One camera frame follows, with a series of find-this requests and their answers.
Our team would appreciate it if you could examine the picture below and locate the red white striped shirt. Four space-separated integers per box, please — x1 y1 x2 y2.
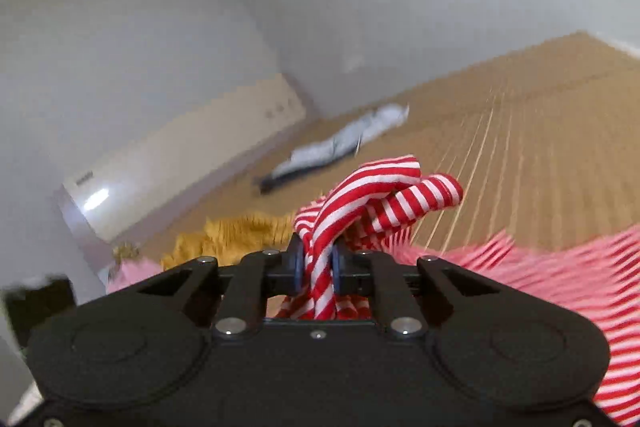
277 155 639 426

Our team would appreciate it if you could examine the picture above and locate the yellow striped shirt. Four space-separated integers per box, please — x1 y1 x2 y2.
160 212 294 271

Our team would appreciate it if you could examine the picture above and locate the dark navy garment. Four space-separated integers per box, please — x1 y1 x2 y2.
255 167 319 195

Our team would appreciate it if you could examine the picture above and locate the pink garment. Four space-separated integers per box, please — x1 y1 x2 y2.
106 257 162 294

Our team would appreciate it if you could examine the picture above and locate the small gold packet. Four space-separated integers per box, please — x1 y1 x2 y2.
113 242 140 265

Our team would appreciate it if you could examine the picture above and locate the beige bed headboard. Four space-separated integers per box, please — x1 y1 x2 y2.
55 74 309 273

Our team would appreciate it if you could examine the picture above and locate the light blue white garment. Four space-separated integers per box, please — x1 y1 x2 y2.
269 103 410 179

